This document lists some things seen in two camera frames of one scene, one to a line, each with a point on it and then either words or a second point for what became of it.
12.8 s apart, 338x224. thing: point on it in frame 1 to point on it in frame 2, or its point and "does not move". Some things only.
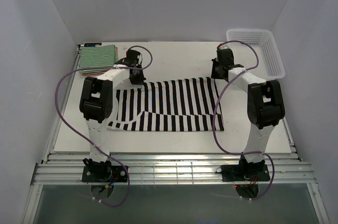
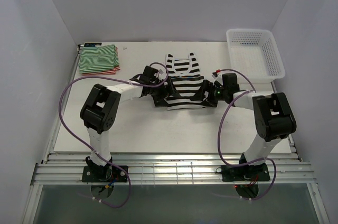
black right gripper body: x=220 y=66 to x=218 y=93
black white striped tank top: x=182 y=105 to x=186 y=76
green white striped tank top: x=104 y=56 does not move
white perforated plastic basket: x=271 y=65 does not move
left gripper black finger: x=136 y=79 to x=159 y=101
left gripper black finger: x=141 y=77 to x=174 y=93
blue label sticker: x=92 y=44 does not move
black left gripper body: x=138 y=66 to x=159 y=90
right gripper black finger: x=215 y=68 to x=206 y=86
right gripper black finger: x=222 y=74 to x=212 y=102
